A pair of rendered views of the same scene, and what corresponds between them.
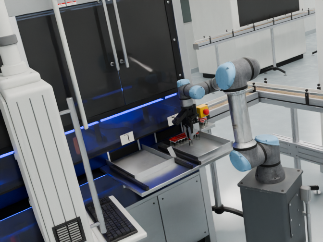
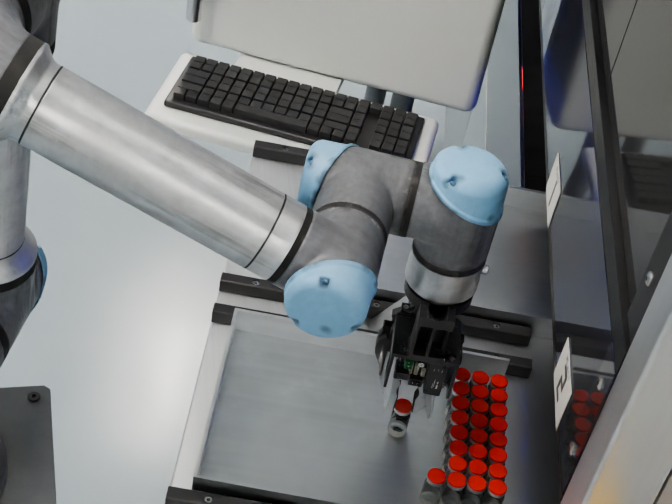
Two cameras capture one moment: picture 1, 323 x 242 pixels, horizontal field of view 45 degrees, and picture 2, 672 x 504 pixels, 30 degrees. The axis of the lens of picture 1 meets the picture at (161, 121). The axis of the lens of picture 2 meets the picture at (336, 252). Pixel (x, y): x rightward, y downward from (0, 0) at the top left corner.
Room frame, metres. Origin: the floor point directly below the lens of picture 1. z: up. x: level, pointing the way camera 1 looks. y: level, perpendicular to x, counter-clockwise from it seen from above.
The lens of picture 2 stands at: (2.57, -1.04, 1.99)
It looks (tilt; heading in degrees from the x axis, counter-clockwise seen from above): 42 degrees down; 120
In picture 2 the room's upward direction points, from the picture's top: 11 degrees clockwise
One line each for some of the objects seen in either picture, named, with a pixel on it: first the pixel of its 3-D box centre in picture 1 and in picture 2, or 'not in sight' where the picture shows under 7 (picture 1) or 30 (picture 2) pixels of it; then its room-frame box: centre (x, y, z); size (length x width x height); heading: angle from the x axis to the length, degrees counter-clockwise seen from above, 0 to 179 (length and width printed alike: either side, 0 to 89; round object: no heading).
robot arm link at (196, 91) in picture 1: (196, 90); (356, 197); (2.11, -0.22, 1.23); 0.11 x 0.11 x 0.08; 26
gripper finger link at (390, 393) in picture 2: (193, 132); (390, 389); (2.18, -0.18, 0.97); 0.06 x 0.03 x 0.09; 121
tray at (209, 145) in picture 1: (196, 144); (360, 423); (2.16, -0.18, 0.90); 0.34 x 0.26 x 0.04; 31
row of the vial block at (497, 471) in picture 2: (181, 138); (494, 443); (2.29, -0.10, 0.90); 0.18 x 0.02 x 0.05; 121
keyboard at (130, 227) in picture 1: (108, 217); (296, 108); (1.66, 0.34, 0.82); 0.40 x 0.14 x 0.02; 24
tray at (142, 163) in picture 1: (139, 161); (464, 247); (2.08, 0.17, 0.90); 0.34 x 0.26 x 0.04; 31
